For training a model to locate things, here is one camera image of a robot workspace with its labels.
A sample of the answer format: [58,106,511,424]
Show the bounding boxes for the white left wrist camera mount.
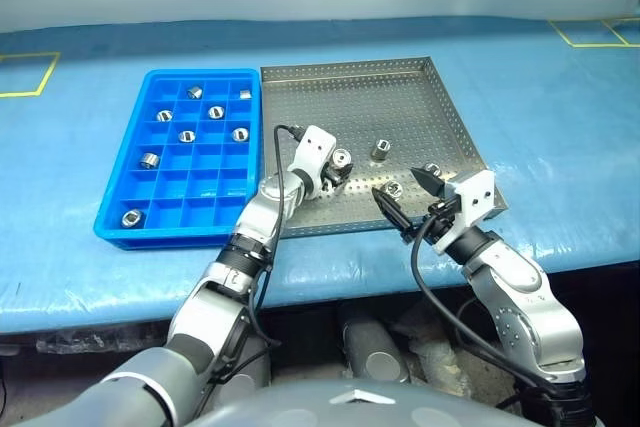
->
[293,125,337,169]

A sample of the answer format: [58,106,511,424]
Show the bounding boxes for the blue compartment plastic tray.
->
[93,68,263,252]

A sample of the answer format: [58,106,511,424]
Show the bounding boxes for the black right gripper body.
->
[399,195,465,250]

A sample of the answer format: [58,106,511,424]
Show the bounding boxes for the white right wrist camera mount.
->
[446,170,497,229]

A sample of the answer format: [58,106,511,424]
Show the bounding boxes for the perforated steel tray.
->
[259,56,509,239]

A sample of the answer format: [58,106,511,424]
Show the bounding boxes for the white crumpled plastic sheet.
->
[393,304,464,384]

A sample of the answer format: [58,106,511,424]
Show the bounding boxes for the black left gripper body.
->
[317,165,339,196]

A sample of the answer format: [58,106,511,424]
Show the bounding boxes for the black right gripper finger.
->
[410,166,445,197]
[372,188,415,243]

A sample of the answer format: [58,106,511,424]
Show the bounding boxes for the grey robot torso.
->
[197,376,549,427]

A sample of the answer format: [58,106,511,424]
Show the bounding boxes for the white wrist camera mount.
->
[293,125,337,169]
[446,170,497,229]

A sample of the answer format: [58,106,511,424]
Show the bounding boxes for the grey rounded cylinder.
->
[339,314,412,386]

